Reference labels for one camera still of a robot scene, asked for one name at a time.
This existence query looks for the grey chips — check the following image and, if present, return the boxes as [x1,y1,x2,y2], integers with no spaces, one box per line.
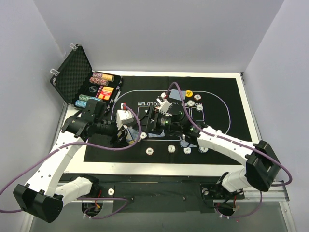
[187,100,195,107]

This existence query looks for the grey 1 chip stack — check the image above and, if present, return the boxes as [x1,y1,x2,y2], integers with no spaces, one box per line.
[168,145,176,153]

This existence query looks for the yellow big blind button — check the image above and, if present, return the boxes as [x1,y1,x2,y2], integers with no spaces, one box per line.
[185,90,193,97]

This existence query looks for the red chips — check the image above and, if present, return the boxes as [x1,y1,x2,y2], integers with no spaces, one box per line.
[194,94,201,101]

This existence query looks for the blue 5 chip stack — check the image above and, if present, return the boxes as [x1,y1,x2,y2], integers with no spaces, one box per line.
[183,147,192,154]

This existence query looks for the red 100 chip stack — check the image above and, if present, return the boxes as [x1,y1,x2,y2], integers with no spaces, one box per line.
[145,147,154,156]

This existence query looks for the blue playing card box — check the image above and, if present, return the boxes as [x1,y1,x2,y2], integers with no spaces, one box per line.
[117,126,139,146]

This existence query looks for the face down community card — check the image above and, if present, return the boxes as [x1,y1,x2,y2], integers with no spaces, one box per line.
[147,130,166,140]

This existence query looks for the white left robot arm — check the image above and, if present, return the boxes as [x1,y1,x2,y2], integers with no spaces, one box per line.
[13,100,134,223]

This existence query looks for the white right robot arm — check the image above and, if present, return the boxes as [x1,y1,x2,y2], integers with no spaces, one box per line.
[144,102,281,198]

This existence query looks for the teal chip roll lower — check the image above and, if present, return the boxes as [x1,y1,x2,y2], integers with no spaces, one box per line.
[75,100,87,108]

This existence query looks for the teal chip roll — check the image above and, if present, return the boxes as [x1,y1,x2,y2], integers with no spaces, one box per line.
[75,100,87,108]
[79,94,102,102]

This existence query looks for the teal chip roll upper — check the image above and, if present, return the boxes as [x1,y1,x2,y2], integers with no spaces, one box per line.
[79,94,102,102]

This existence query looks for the orange card deck box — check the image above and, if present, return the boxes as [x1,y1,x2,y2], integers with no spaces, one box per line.
[96,86,114,100]

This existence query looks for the black round dealer puck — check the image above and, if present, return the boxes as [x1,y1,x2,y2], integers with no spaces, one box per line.
[88,86,98,93]

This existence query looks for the black chip carrying case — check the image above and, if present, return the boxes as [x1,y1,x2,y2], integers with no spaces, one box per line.
[50,44,123,114]

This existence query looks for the brown chip roll top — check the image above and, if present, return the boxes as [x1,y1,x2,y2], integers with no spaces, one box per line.
[92,72,114,82]

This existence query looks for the black poker table mat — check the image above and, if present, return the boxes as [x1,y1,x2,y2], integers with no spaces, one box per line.
[84,76,256,165]

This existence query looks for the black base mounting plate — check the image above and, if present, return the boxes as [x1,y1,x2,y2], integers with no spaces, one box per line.
[93,174,234,213]

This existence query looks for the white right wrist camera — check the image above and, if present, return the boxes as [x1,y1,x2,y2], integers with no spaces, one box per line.
[157,96,172,114]

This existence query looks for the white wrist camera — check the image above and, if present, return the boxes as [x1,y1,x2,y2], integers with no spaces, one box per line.
[157,96,172,114]
[116,110,134,129]

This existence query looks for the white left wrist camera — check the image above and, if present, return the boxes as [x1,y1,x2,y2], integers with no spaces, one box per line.
[116,110,134,129]

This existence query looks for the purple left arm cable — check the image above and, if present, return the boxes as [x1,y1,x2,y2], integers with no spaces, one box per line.
[0,102,142,220]

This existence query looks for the aluminium front rail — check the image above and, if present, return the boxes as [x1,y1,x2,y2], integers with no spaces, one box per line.
[55,181,288,205]

